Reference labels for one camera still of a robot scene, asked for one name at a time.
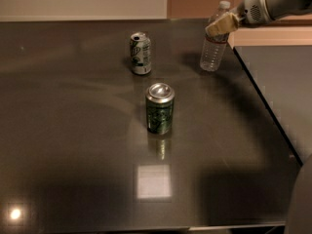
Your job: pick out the green soda can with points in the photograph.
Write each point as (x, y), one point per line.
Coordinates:
(159, 102)

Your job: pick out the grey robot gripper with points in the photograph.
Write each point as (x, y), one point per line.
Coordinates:
(254, 9)

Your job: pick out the white 7up can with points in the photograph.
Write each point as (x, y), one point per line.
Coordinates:
(140, 52)

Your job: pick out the clear plastic water bottle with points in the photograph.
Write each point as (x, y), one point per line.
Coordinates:
(214, 47)

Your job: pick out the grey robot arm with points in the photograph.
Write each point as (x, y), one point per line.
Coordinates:
(283, 8)

